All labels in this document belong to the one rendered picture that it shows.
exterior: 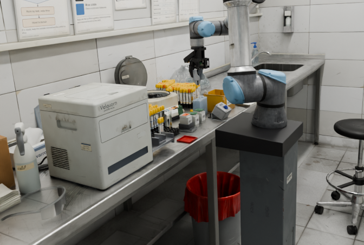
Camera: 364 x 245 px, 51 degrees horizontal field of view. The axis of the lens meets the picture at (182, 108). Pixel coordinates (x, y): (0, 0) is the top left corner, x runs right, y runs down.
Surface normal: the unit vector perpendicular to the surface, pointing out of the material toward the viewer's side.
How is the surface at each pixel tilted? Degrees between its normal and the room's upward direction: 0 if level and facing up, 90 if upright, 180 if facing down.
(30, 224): 0
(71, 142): 90
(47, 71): 90
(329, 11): 90
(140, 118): 90
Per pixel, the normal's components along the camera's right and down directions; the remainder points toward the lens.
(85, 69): 0.85, 0.09
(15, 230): -0.06, -0.96
